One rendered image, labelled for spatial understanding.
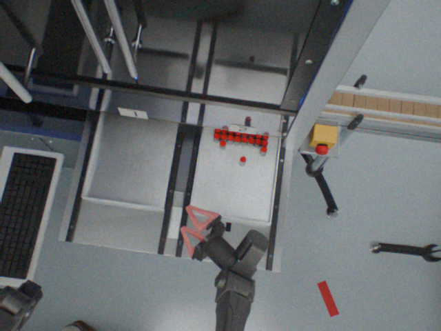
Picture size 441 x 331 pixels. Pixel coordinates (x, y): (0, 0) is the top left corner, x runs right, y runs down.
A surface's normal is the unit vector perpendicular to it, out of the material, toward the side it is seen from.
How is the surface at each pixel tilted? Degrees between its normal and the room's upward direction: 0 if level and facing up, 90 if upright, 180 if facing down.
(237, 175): 0
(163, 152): 0
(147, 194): 0
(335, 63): 90
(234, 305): 42
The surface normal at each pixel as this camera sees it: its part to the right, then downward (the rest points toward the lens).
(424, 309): 0.03, -0.25
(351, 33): -0.15, 0.96
